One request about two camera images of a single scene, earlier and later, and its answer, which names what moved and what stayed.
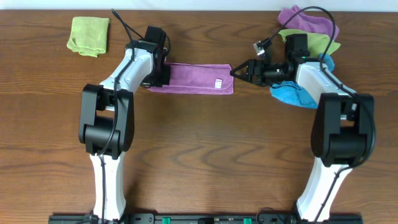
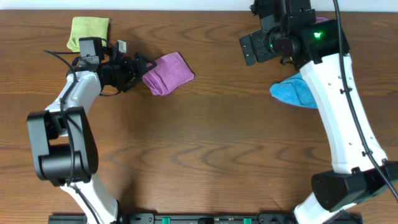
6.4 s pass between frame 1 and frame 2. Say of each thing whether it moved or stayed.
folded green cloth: stayed
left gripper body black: moved
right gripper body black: moved
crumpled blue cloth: stayed
